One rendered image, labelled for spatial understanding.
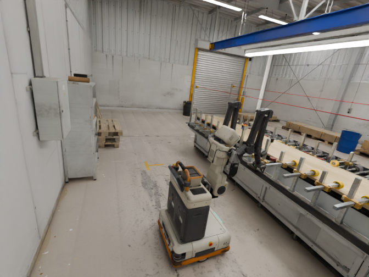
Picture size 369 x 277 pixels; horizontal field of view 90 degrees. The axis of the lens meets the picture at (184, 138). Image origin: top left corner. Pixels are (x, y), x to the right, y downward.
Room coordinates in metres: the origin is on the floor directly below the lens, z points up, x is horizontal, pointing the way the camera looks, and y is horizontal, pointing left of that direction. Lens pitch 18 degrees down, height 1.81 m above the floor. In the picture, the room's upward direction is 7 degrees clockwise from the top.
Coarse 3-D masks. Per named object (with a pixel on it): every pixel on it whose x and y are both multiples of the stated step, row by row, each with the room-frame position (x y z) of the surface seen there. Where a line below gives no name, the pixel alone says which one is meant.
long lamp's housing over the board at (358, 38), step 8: (328, 40) 2.30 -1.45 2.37; (336, 40) 2.22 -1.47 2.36; (344, 40) 2.14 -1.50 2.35; (352, 40) 2.07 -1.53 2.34; (360, 40) 2.01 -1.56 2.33; (368, 40) 1.96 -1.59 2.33; (264, 48) 3.18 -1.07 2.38; (272, 48) 3.01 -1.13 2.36; (280, 48) 2.87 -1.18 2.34; (288, 48) 2.75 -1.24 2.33
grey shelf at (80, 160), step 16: (80, 96) 2.63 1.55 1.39; (80, 112) 2.62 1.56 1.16; (96, 112) 3.50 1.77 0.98; (80, 128) 2.62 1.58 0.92; (96, 128) 3.50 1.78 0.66; (64, 144) 2.53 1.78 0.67; (80, 144) 2.61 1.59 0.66; (96, 144) 3.49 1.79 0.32; (64, 160) 2.52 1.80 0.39; (80, 160) 2.60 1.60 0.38; (96, 160) 3.12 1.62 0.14; (80, 176) 2.60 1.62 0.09
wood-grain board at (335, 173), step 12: (204, 120) 4.39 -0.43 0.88; (216, 120) 4.48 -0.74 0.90; (240, 132) 3.55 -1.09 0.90; (264, 144) 2.96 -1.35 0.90; (276, 144) 3.05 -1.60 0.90; (276, 156) 2.45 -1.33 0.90; (288, 156) 2.51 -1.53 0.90; (300, 156) 2.57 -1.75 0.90; (312, 156) 2.63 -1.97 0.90; (312, 168) 2.16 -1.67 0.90; (324, 168) 2.21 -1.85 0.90; (336, 168) 2.26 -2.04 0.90; (336, 180) 1.89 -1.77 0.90; (348, 180) 1.93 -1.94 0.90; (360, 192) 1.68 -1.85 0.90
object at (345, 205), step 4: (360, 200) 1.43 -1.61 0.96; (364, 200) 1.43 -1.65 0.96; (368, 200) 1.45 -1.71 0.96; (336, 204) 1.31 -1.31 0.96; (340, 204) 1.32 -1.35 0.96; (344, 204) 1.33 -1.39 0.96; (348, 204) 1.33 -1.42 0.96; (352, 204) 1.36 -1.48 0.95; (336, 208) 1.28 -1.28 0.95; (340, 208) 1.30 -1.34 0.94
